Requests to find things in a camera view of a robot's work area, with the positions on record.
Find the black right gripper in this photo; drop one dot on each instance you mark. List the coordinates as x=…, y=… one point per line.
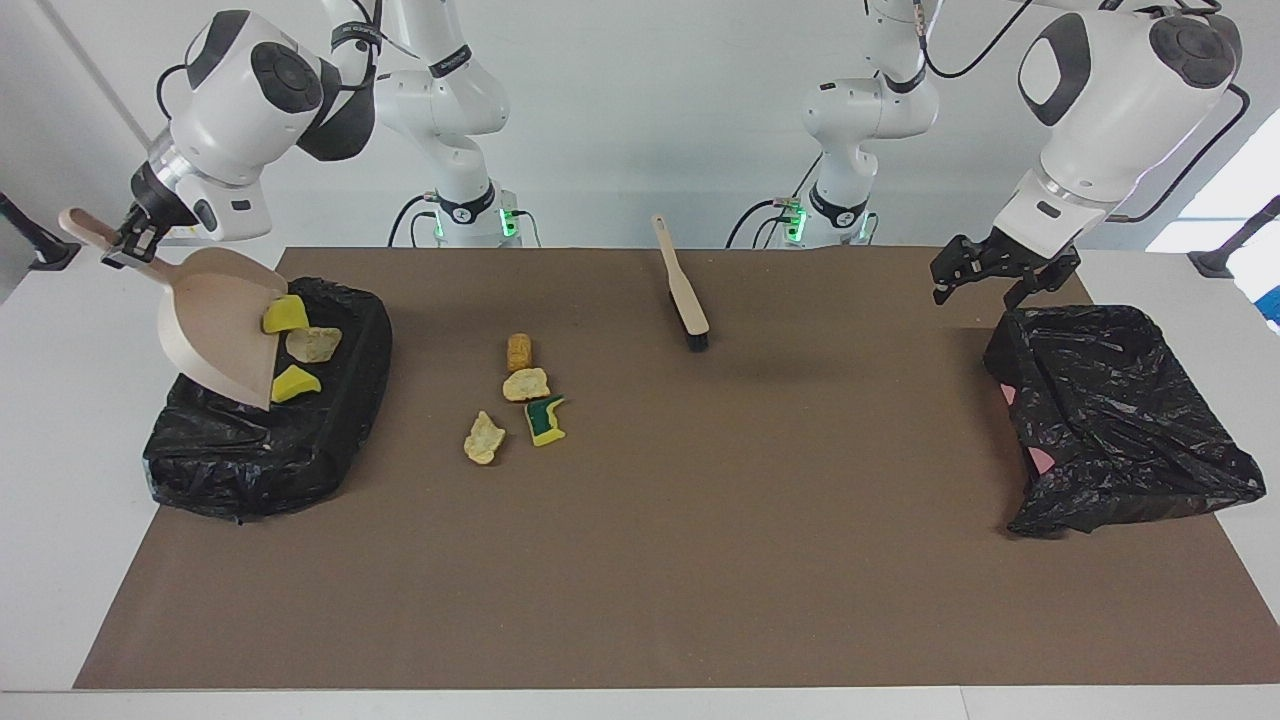
x=160, y=200

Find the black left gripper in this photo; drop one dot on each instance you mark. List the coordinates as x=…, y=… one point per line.
x=1015, y=255

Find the beige plastic dustpan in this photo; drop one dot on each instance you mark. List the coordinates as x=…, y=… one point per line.
x=215, y=320

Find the beige sponge chunk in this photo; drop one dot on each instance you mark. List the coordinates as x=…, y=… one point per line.
x=525, y=385
x=314, y=344
x=484, y=438

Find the small green yellow sponge piece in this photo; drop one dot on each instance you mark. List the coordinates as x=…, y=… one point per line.
x=295, y=385

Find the beige hand brush black bristles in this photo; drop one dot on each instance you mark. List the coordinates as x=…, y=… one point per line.
x=685, y=295

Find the brown cork shaped sponge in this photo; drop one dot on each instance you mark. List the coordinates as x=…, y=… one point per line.
x=519, y=352

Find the notched green yellow sponge piece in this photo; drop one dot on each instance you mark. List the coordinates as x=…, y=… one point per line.
x=545, y=422

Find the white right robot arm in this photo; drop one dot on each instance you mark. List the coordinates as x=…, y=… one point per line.
x=240, y=110

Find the black trash bag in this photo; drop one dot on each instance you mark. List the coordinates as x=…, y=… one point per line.
x=1120, y=420

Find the black bag lined bin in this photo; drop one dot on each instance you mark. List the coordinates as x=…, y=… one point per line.
x=300, y=450

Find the black stand foot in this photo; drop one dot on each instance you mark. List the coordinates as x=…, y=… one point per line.
x=45, y=250
x=1220, y=262

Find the pink plastic basket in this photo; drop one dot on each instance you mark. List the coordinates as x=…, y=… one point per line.
x=1045, y=460

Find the blue object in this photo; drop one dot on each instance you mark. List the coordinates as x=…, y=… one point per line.
x=1272, y=308

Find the brown table mat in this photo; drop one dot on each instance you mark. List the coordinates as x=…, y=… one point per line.
x=640, y=620

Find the white wall socket box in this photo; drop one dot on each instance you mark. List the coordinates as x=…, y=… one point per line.
x=195, y=232

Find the white wall conduit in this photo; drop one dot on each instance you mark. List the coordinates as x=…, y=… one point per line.
x=116, y=100

